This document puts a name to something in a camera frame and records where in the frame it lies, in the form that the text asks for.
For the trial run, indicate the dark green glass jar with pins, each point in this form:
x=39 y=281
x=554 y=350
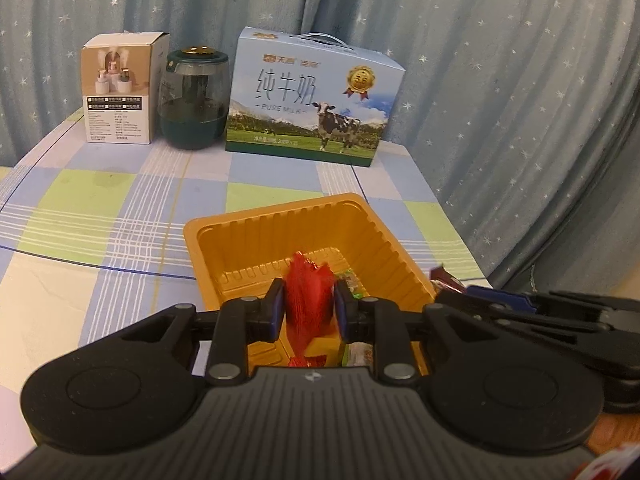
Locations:
x=192 y=105

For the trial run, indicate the green candy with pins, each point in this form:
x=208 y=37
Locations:
x=352 y=282

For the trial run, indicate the blue milk carton box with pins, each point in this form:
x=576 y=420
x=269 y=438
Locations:
x=310 y=95

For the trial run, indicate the blue star-print curtain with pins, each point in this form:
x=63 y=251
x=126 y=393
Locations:
x=500 y=85

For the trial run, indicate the white product box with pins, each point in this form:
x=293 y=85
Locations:
x=120 y=90

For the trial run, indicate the red white patterned object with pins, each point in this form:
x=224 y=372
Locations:
x=605 y=467

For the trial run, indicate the checked tablecloth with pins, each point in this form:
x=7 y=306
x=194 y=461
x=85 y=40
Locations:
x=100 y=210

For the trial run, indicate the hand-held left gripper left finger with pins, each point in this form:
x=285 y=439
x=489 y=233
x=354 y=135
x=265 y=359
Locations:
x=276 y=310

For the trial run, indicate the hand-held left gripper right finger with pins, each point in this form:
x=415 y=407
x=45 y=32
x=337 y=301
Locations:
x=342 y=310

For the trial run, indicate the bright red snack packet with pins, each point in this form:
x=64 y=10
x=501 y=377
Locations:
x=307 y=305

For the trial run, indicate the silver foil snack packet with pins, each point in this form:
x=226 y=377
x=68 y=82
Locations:
x=357 y=352

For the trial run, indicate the dark red snack packet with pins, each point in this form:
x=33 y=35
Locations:
x=445 y=277

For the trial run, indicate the red round-logo snack packet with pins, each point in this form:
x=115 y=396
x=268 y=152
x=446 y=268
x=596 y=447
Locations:
x=307 y=361

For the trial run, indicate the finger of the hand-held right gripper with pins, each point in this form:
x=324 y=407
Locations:
x=505 y=296
x=500 y=312

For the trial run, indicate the orange plastic tray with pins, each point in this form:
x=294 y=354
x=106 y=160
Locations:
x=240 y=245

